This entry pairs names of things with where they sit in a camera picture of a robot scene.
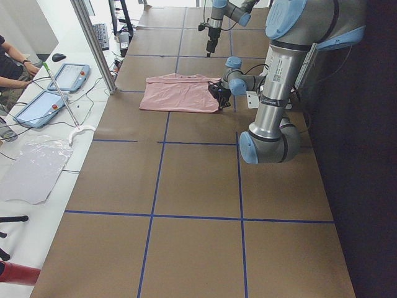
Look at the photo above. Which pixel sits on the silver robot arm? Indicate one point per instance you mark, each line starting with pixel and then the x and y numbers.
pixel 241 15
pixel 292 27

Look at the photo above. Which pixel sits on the black keyboard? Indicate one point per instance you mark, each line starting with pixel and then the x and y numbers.
pixel 101 34

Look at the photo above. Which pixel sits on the far blue teach pendant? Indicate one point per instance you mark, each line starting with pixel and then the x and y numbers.
pixel 72 76

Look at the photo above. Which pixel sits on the blue teach pendant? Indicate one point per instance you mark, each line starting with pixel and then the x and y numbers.
pixel 72 76
pixel 40 110

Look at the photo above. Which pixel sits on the near blue teach pendant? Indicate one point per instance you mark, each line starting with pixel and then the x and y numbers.
pixel 40 110

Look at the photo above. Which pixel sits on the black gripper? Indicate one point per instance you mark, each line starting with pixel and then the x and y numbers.
pixel 213 33
pixel 224 94

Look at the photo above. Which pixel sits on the red cylinder bottle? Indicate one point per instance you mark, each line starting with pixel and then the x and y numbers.
pixel 18 274

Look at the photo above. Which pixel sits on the aluminium frame post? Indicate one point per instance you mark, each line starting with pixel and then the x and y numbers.
pixel 86 25

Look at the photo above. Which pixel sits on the clear plastic bag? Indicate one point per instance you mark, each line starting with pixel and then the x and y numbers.
pixel 32 177

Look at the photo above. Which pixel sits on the pink Snoopy t-shirt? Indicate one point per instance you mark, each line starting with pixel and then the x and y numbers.
pixel 179 93

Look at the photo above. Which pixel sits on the black computer mouse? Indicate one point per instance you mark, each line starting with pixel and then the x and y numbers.
pixel 58 57

